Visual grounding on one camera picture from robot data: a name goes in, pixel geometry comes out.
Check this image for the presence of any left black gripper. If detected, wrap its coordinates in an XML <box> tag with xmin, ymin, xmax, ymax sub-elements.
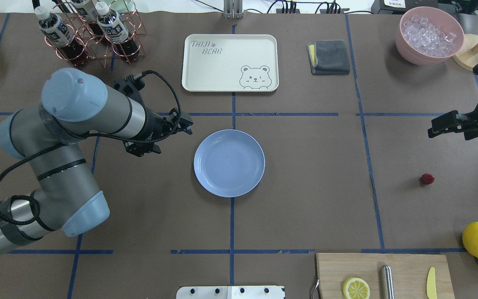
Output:
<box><xmin>112</xmin><ymin>74</ymin><xmax>193</xmax><ymax>157</ymax></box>

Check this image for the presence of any blue round plate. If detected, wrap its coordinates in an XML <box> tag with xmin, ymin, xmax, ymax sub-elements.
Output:
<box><xmin>193</xmin><ymin>129</ymin><xmax>266</xmax><ymax>198</ymax></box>

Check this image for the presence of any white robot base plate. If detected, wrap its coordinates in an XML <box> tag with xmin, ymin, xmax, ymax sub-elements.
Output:
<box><xmin>176</xmin><ymin>285</ymin><xmax>286</xmax><ymax>299</ymax></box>

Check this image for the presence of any tea bottle back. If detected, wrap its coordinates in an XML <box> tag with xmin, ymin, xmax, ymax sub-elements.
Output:
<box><xmin>70</xmin><ymin>0</ymin><xmax>107</xmax><ymax>43</ymax></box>

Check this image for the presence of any tea bottle front left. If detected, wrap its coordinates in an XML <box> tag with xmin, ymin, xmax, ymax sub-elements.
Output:
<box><xmin>34</xmin><ymin>6</ymin><xmax>88</xmax><ymax>68</ymax></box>

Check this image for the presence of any tea bottle front right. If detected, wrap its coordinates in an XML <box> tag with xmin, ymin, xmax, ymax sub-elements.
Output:
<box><xmin>95</xmin><ymin>1</ymin><xmax>140</xmax><ymax>64</ymax></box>

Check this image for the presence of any lemon half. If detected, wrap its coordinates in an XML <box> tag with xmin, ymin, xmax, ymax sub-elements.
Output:
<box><xmin>341</xmin><ymin>277</ymin><xmax>371</xmax><ymax>299</ymax></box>

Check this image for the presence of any red strawberry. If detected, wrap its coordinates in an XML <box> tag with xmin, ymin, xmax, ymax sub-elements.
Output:
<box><xmin>419</xmin><ymin>173</ymin><xmax>436</xmax><ymax>185</ymax></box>

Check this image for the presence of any wooden cutting board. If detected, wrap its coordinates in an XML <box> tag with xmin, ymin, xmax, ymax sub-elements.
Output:
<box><xmin>316</xmin><ymin>253</ymin><xmax>455</xmax><ymax>299</ymax></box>

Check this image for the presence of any aluminium frame post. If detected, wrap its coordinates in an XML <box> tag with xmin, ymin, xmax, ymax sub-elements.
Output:
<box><xmin>223</xmin><ymin>0</ymin><xmax>244</xmax><ymax>19</ymax></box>

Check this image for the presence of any grey folded cloth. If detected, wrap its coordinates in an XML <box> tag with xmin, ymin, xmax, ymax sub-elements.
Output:
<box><xmin>307</xmin><ymin>40</ymin><xmax>350</xmax><ymax>75</ymax></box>

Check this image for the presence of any copper wire bottle rack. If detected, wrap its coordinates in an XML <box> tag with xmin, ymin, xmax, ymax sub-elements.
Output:
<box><xmin>33</xmin><ymin>0</ymin><xmax>146</xmax><ymax>68</ymax></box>

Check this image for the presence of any tea bottle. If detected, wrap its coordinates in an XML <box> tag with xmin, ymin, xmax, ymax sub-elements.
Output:
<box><xmin>34</xmin><ymin>6</ymin><xmax>88</xmax><ymax>68</ymax></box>
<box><xmin>95</xmin><ymin>1</ymin><xmax>140</xmax><ymax>64</ymax></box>
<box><xmin>70</xmin><ymin>0</ymin><xmax>107</xmax><ymax>43</ymax></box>

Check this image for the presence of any cream bear tray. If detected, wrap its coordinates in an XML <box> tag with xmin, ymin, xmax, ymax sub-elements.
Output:
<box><xmin>181</xmin><ymin>34</ymin><xmax>279</xmax><ymax>93</ymax></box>

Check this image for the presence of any wooden stand round base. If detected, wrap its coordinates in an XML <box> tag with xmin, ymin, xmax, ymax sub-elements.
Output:
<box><xmin>453</xmin><ymin>34</ymin><xmax>478</xmax><ymax>71</ymax></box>

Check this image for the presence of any yellow plastic knife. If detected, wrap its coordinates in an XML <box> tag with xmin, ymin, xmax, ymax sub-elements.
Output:
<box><xmin>426</xmin><ymin>267</ymin><xmax>437</xmax><ymax>299</ymax></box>

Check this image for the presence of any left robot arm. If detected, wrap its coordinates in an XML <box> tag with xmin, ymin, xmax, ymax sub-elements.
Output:
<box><xmin>0</xmin><ymin>68</ymin><xmax>193</xmax><ymax>255</ymax></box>

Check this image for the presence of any pink bowl of ice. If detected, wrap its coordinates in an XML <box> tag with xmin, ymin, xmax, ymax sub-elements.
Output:
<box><xmin>396</xmin><ymin>6</ymin><xmax>464</xmax><ymax>66</ymax></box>

